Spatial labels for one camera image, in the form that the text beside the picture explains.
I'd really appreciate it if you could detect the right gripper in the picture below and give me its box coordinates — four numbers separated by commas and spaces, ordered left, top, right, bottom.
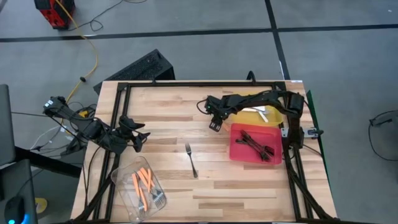
205, 95, 233, 133

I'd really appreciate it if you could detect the clear plastic bin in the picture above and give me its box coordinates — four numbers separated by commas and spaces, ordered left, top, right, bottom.
110, 155, 168, 224

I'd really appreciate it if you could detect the yellow tape roll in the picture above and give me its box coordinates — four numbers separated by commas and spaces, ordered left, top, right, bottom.
34, 197, 49, 214

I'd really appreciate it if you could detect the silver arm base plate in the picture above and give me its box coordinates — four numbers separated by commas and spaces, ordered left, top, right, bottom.
280, 126, 319, 139

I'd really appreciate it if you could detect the black computer tower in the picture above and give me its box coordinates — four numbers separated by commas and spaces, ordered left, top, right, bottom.
93, 49, 177, 95

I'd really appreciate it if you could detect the red translucent plastic bin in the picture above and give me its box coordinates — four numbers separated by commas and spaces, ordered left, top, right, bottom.
229, 123, 284, 166

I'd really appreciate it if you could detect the black computer mouse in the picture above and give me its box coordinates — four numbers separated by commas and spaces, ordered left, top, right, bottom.
4, 195, 26, 223

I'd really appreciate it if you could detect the thin black floor cable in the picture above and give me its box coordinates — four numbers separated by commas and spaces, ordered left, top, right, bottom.
67, 0, 149, 32

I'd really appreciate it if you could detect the red and black tool case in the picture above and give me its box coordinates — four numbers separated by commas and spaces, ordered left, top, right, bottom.
33, 0, 76, 30

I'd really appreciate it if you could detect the yellow floor cable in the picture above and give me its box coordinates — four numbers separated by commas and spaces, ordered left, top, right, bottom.
55, 0, 100, 125

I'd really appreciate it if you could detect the yellow translucent plastic bin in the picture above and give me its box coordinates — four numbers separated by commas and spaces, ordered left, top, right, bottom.
229, 91, 284, 128

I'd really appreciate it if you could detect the black floor beam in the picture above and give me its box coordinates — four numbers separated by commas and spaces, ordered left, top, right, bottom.
14, 145, 83, 179

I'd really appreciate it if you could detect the black metal fork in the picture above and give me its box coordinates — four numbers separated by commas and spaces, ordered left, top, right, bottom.
246, 134, 275, 156
185, 142, 199, 179
240, 129, 276, 156
241, 132, 274, 158
235, 139, 272, 162
242, 136, 271, 162

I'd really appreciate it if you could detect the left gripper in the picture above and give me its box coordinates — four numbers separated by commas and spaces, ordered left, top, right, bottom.
119, 114, 152, 153

